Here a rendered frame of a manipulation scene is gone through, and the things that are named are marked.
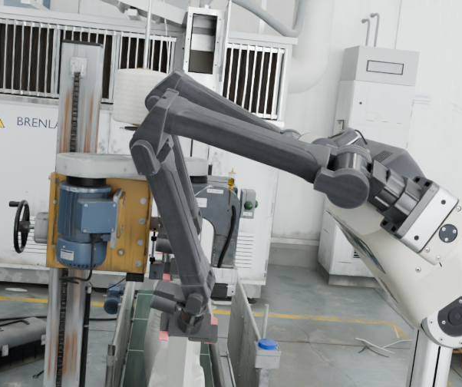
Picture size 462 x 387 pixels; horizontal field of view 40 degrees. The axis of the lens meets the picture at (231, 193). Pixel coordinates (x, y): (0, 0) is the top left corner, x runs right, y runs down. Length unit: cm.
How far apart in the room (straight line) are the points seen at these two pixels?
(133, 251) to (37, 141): 286
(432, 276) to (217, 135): 56
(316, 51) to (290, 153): 407
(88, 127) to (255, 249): 303
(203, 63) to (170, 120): 351
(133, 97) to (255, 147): 76
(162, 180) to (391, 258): 50
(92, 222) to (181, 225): 58
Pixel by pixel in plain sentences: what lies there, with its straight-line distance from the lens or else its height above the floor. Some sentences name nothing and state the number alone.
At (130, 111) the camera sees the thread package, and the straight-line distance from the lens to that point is 185.
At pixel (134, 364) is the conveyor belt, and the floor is 38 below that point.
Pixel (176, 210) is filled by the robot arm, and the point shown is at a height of 140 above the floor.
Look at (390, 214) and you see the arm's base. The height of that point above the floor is 146.
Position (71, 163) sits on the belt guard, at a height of 140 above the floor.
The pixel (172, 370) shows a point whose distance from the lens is 183.
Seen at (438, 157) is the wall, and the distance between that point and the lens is 664.
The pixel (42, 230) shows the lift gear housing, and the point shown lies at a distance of 217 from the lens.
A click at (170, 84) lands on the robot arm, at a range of 169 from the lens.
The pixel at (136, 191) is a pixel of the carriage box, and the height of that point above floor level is 130.
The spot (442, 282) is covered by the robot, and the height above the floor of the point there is 129.
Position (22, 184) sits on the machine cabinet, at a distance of 495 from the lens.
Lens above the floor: 165
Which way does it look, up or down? 9 degrees down
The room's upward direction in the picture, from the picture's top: 6 degrees clockwise
